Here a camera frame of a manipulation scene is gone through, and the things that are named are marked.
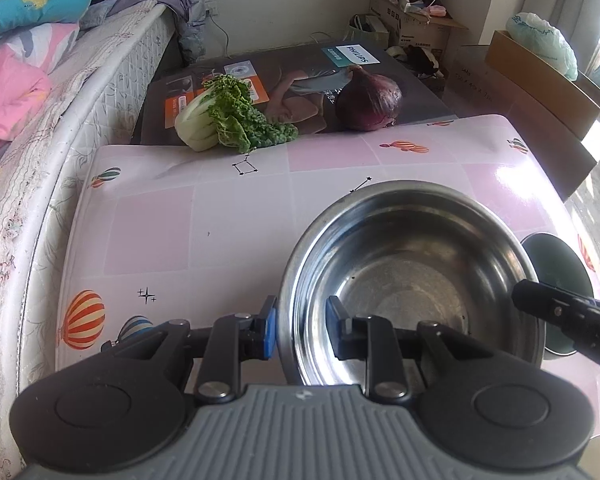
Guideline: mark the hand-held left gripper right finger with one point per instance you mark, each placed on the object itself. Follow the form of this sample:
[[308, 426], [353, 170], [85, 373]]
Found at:
[[336, 332]]

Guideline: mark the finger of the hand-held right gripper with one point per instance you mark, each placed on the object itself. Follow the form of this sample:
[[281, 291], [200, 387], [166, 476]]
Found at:
[[555, 307]]

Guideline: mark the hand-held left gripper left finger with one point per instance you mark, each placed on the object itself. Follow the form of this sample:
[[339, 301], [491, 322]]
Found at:
[[267, 332]]

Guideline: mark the teal ceramic bowl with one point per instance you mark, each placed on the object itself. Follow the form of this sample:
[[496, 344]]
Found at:
[[560, 265]]

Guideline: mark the deep stainless steel bowl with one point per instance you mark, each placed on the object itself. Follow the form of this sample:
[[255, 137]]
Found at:
[[405, 270]]

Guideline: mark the pink printed tablecloth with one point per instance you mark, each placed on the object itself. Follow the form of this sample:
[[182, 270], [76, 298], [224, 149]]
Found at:
[[180, 225]]

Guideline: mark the dark brown wooden board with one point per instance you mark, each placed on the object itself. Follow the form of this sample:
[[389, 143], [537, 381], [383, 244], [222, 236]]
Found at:
[[530, 135]]

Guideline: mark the long cardboard box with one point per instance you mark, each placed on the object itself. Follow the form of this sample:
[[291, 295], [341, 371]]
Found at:
[[540, 90]]

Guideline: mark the green bok choy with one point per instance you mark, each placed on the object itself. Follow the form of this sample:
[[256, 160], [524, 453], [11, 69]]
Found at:
[[220, 115]]

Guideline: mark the purple cabbage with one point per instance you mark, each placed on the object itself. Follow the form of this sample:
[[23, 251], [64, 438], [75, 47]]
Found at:
[[370, 102]]

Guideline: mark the white quilted mattress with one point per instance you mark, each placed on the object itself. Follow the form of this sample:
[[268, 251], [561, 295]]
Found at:
[[30, 210]]

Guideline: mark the pale green plastic bag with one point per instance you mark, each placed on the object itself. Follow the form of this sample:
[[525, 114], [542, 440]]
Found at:
[[540, 40]]

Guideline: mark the flat dark printed box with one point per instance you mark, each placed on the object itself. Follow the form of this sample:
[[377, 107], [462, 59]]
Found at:
[[300, 65]]

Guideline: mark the dark cloth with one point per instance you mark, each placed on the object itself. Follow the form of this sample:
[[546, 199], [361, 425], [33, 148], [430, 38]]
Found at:
[[425, 62]]

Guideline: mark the green paper bag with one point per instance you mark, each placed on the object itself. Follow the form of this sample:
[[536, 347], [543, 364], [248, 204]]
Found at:
[[375, 37]]

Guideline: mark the open cardboard box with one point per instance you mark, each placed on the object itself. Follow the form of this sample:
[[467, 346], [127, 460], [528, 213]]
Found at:
[[430, 35]]

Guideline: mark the small pink packet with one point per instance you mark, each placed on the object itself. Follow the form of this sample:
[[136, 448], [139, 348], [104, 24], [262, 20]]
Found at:
[[438, 10]]

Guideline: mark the pink blanket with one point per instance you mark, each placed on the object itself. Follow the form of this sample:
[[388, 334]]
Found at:
[[10, 95]]

